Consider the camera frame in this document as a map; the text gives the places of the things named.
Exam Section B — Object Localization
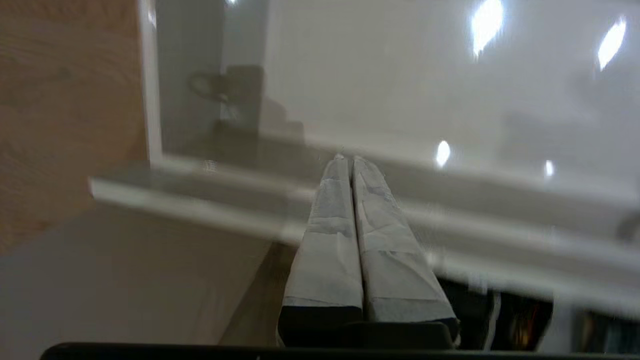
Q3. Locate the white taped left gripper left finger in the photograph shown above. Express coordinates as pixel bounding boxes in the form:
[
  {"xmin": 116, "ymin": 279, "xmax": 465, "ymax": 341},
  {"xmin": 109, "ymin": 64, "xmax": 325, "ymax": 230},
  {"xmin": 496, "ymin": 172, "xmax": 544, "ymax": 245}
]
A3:
[{"xmin": 277, "ymin": 154, "xmax": 365, "ymax": 346}]

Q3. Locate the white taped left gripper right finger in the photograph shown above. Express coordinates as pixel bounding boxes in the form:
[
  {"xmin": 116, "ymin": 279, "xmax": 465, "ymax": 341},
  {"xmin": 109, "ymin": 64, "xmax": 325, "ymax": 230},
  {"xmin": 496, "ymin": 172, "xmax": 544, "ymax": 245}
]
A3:
[{"xmin": 351, "ymin": 155, "xmax": 461, "ymax": 346}]

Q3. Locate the beige cabinet drawer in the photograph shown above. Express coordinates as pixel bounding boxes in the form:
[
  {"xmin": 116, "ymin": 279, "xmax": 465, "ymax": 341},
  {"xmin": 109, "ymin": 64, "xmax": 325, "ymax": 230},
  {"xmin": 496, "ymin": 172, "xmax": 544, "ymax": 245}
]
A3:
[{"xmin": 87, "ymin": 155, "xmax": 640, "ymax": 321}]

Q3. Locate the glossy beige low cabinet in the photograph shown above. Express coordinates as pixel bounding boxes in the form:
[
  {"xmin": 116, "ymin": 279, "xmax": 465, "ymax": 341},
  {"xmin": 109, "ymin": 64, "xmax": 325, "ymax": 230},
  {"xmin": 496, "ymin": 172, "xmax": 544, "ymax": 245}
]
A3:
[{"xmin": 137, "ymin": 0, "xmax": 640, "ymax": 221}]

